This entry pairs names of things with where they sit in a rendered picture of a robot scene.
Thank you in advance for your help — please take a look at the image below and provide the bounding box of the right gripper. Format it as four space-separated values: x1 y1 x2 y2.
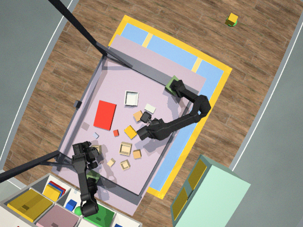
82 141 98 170

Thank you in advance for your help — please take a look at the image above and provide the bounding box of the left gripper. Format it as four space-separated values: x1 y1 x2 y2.
140 111 158 123

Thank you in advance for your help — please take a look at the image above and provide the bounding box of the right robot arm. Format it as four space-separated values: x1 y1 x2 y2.
71 143 99 217

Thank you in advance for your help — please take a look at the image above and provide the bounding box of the yellow rectangular block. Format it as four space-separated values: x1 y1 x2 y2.
124 125 137 139

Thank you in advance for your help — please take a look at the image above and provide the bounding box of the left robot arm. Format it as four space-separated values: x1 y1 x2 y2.
136 79 211 141

